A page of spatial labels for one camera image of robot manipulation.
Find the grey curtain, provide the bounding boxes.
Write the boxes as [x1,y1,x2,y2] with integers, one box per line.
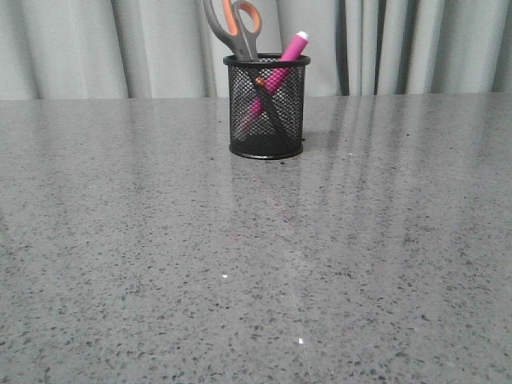
[1,1,511,100]

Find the pink highlighter pen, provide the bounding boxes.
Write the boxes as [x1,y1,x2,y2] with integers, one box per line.
[242,31,309,130]

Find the grey orange scissors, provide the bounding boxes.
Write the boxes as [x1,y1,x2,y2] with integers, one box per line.
[202,0,293,141]

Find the black mesh pen holder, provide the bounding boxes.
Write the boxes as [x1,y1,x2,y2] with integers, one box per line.
[223,53,310,160]

